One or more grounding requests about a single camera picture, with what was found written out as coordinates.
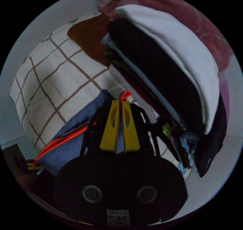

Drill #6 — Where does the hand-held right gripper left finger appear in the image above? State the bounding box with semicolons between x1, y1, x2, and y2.
100;100;120;155

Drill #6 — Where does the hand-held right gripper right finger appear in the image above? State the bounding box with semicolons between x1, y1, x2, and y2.
122;101;141;152

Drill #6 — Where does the blue t-shirt with orange trim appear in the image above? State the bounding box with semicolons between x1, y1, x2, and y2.
34;89;134;178

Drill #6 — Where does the person's left hand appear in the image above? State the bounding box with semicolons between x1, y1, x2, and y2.
16;174;39;189

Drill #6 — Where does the pile of clothes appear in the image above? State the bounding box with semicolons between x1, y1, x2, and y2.
102;5;227;178

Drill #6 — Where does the pink printed blanket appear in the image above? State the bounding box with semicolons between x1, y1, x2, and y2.
97;0;234;109

